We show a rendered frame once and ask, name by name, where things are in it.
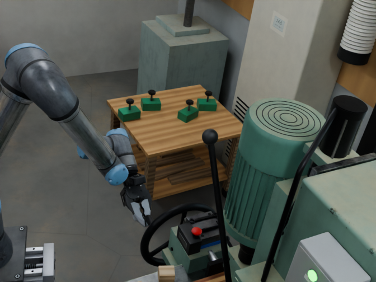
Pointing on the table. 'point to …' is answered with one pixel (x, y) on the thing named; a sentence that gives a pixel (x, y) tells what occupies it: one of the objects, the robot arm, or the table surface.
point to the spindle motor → (266, 161)
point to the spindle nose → (245, 254)
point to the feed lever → (212, 136)
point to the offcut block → (166, 273)
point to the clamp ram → (214, 264)
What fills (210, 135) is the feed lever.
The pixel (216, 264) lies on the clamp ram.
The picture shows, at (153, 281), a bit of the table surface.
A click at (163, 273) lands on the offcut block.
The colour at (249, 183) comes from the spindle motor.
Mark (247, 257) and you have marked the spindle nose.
